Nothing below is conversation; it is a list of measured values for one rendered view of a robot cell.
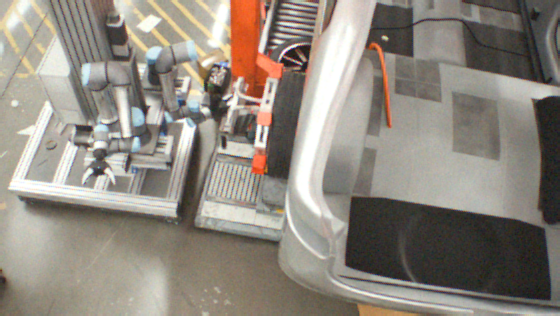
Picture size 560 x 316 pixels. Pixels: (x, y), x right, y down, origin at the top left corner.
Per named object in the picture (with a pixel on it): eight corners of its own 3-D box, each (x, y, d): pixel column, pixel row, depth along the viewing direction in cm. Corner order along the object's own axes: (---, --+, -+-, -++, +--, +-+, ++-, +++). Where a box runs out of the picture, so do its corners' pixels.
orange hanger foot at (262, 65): (325, 111, 358) (332, 78, 329) (252, 99, 360) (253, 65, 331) (327, 93, 367) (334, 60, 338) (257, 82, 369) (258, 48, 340)
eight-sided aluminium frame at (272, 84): (263, 182, 316) (266, 131, 271) (252, 180, 316) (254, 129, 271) (277, 115, 346) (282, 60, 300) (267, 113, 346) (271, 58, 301)
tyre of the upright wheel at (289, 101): (315, 130, 261) (326, 54, 304) (270, 122, 262) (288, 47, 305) (301, 204, 311) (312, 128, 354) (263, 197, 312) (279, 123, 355)
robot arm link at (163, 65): (151, 55, 265) (168, 128, 297) (171, 50, 267) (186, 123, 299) (148, 47, 273) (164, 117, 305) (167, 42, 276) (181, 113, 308)
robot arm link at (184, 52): (161, 48, 319) (169, 44, 268) (183, 43, 323) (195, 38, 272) (166, 66, 322) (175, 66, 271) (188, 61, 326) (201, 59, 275)
